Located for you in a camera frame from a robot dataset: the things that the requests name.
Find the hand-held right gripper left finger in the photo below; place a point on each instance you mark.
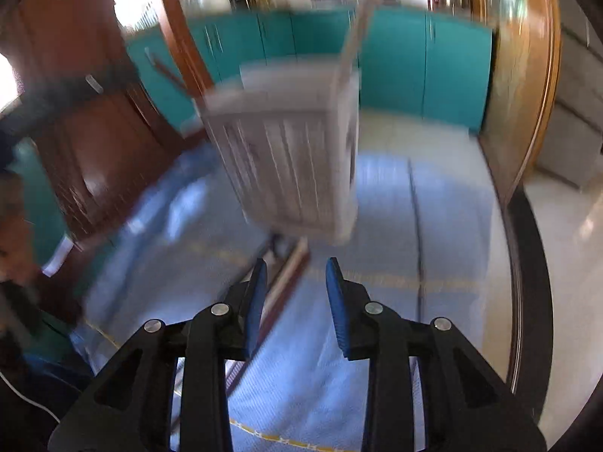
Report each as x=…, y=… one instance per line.
x=256, y=301

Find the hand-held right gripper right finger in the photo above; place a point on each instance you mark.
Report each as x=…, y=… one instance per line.
x=337, y=306

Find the dark brown chopstick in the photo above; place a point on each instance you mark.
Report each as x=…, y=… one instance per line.
x=272, y=310
x=290, y=277
x=158, y=63
x=170, y=80

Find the white plastic utensil holder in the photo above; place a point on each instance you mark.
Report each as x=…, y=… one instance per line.
x=282, y=160

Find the white chopstick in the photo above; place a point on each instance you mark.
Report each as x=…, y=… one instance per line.
x=354, y=28

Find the light blue cloth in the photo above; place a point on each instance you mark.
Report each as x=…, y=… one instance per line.
x=424, y=254

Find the carved wooden chair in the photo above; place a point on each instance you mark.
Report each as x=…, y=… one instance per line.
x=94, y=165

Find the teal object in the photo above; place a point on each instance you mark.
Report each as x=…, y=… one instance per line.
x=40, y=207

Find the teal kitchen cabinets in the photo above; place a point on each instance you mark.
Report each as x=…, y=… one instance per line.
x=400, y=66

